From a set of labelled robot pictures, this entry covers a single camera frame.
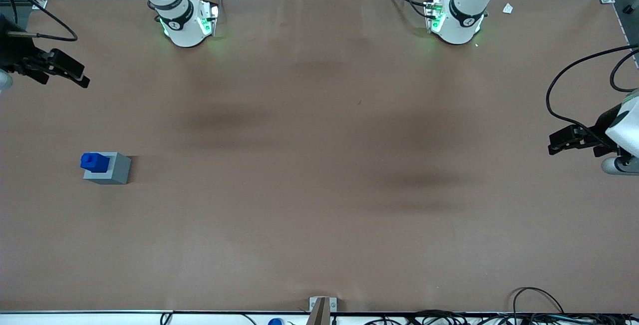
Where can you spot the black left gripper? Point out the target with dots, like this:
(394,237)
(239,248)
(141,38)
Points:
(600,131)

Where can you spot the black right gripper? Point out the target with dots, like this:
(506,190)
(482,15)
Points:
(15,56)

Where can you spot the blue plastic part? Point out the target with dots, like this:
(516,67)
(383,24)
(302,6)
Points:
(95,162)

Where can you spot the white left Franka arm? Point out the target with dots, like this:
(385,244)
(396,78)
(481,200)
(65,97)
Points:
(462,20)

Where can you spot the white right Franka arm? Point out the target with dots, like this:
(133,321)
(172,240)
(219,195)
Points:
(184,25)

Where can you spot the gray square base block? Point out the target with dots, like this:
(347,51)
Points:
(120,170)

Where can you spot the white paper scrap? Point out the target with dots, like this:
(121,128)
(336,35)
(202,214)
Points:
(507,9)

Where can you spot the small black block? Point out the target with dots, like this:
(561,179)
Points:
(629,9)

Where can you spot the brown table cover sheet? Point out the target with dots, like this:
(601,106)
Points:
(319,165)

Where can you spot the blue round cap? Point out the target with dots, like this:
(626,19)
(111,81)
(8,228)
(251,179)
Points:
(275,322)

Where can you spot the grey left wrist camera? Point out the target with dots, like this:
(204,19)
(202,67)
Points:
(616,165)

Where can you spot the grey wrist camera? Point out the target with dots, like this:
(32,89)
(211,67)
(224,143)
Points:
(616,165)
(4,80)

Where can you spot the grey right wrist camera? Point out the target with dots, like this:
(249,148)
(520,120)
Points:
(4,80)

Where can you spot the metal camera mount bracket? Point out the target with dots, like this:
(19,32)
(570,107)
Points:
(319,312)

